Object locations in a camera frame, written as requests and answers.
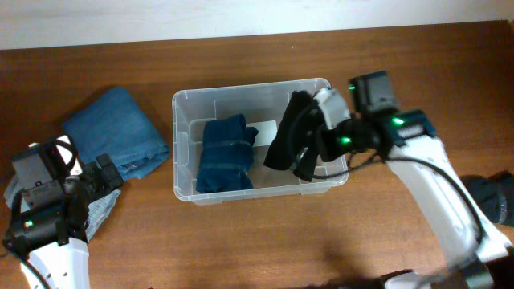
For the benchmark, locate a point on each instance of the taped dark blue cloth roll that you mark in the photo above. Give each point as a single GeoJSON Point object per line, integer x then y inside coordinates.
{"type": "Point", "coordinates": [227, 155]}

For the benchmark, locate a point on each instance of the dark blue jeans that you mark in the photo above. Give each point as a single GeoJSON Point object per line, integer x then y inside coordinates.
{"type": "Point", "coordinates": [115, 125]}

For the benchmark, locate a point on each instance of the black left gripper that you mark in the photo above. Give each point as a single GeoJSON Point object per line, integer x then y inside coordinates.
{"type": "Point", "coordinates": [115, 179]}

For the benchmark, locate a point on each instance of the taped black cloth roll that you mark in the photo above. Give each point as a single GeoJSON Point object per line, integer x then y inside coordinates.
{"type": "Point", "coordinates": [493, 195]}
{"type": "Point", "coordinates": [295, 141]}

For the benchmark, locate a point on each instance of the light blue jeans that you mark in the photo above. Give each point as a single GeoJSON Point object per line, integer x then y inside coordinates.
{"type": "Point", "coordinates": [98, 210]}

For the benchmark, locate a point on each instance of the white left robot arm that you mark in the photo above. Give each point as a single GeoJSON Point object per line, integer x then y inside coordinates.
{"type": "Point", "coordinates": [51, 260]}

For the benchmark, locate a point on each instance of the clear plastic storage bin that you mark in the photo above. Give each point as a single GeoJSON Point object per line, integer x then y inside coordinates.
{"type": "Point", "coordinates": [193, 108]}

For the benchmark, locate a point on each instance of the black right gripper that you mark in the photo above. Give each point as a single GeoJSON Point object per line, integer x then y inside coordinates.
{"type": "Point", "coordinates": [327, 148]}

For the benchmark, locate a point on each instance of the white label in bin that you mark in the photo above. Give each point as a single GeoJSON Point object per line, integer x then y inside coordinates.
{"type": "Point", "coordinates": [267, 131]}

